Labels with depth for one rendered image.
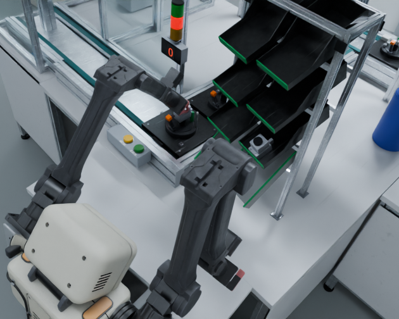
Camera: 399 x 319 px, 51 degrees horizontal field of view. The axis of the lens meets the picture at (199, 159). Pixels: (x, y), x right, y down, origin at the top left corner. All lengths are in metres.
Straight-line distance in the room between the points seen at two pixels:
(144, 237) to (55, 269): 0.62
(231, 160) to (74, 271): 0.42
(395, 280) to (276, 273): 0.81
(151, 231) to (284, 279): 0.50
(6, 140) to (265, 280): 2.25
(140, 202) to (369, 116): 1.25
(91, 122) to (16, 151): 2.08
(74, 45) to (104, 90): 1.33
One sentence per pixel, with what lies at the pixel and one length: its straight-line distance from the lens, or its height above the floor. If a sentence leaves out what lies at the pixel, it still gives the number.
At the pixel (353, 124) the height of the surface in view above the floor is 0.86.
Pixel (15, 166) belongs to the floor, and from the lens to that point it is 3.04.
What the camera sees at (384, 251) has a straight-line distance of 2.12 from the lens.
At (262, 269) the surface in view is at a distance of 1.54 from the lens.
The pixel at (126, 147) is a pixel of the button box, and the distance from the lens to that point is 1.70.
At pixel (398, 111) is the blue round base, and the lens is 2.01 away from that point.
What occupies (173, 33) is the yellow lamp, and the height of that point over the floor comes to 1.29.
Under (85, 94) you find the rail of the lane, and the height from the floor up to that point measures 0.94.
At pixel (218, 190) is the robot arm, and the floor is 1.61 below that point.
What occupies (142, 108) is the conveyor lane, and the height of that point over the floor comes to 0.92.
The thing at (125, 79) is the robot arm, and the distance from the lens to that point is 1.05.
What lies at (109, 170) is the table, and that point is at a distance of 1.76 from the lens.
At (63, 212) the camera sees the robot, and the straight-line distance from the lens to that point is 1.00.
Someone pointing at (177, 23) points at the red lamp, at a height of 1.34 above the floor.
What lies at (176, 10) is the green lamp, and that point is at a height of 1.39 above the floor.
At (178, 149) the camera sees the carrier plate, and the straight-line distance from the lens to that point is 1.68.
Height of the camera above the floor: 2.18
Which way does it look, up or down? 47 degrees down
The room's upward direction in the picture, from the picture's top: 8 degrees clockwise
